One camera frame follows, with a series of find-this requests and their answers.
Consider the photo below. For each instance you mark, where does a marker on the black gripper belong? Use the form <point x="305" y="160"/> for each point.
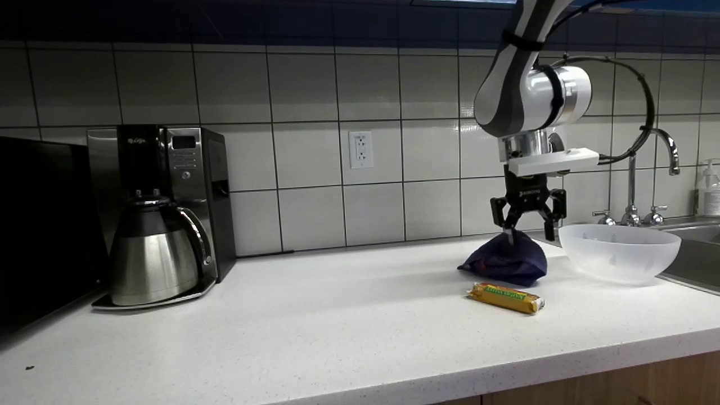
<point x="533" y="188"/>

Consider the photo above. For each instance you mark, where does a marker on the dark purple towel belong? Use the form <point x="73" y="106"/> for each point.
<point x="507" y="260"/>

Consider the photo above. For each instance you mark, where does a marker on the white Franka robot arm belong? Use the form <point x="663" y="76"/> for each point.
<point x="525" y="98"/>

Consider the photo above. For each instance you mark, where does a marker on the translucent plastic bowl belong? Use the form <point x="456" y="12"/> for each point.
<point x="620" y="250"/>

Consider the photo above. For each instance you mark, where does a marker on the yellow wrapped snack bar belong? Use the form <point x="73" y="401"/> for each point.
<point x="507" y="297"/>

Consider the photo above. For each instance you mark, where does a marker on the chrome sink faucet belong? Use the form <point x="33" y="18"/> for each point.
<point x="633" y="192"/>

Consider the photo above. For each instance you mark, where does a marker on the steel kitchen sink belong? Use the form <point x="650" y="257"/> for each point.
<point x="700" y="249"/>

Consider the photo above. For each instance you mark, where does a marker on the wooden counter cabinet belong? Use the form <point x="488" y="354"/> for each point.
<point x="637" y="384"/>

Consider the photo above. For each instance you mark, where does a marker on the black coffee maker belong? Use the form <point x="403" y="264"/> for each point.
<point x="195" y="181"/>

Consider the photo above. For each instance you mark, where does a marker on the stainless steel carafe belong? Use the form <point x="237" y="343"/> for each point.
<point x="155" y="260"/>

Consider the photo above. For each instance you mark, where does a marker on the black microwave oven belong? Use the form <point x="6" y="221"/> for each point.
<point x="46" y="226"/>

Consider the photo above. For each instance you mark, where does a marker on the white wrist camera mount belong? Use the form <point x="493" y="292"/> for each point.
<point x="554" y="160"/>

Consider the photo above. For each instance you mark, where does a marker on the white wall power outlet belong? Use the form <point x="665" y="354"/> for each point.
<point x="362" y="150"/>

